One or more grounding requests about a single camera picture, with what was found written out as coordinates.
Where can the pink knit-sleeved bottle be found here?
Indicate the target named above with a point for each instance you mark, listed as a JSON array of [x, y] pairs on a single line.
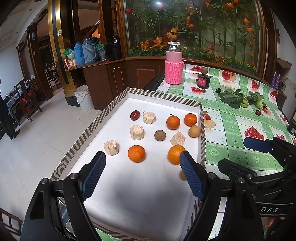
[[174, 63]]

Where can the orange mandarin tray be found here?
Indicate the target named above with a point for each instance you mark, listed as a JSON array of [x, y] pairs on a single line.
[[190, 119]]

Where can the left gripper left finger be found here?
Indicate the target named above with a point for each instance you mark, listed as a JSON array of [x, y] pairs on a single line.
[[90, 174]]

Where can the tan longan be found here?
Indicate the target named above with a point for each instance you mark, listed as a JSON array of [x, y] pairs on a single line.
[[194, 131]]

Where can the pale lotus root piece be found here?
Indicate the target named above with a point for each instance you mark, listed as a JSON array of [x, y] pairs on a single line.
[[178, 139], [111, 147], [137, 132], [149, 118]]

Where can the white plastic bucket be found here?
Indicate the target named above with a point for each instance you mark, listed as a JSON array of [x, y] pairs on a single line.
[[83, 97]]

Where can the dark red plum fruit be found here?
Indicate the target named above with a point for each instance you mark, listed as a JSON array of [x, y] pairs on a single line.
[[258, 113]]

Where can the white striped-edge tray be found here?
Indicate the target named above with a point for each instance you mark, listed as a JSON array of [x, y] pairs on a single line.
[[136, 200]]

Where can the red jujube date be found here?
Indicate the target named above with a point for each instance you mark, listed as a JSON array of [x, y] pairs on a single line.
[[134, 115]]

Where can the orange mandarin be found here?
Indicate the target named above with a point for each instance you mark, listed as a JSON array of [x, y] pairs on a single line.
[[136, 153], [174, 154], [173, 122]]

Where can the leafy green bok choy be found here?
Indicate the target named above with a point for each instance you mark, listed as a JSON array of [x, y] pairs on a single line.
[[234, 98]]

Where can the right hand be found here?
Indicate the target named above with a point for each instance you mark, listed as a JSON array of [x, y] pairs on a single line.
[[269, 221]]

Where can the black jar with pink label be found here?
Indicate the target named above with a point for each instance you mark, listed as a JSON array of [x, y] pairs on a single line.
[[203, 81]]

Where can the purple bottles on shelf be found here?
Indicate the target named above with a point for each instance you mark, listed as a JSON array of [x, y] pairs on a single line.
[[275, 81]]

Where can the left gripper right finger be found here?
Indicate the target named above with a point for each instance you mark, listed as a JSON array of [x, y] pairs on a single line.
[[195, 174]]

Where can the grey electric kettle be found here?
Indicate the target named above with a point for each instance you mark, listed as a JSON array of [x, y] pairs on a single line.
[[89, 51]]

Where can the brown round fruit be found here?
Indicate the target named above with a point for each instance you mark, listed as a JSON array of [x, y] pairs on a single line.
[[160, 135]]

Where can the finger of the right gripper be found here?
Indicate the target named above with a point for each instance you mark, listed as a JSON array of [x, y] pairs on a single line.
[[234, 171], [257, 145]]

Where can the green vegetable with corn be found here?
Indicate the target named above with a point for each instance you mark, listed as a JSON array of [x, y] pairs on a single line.
[[256, 98]]

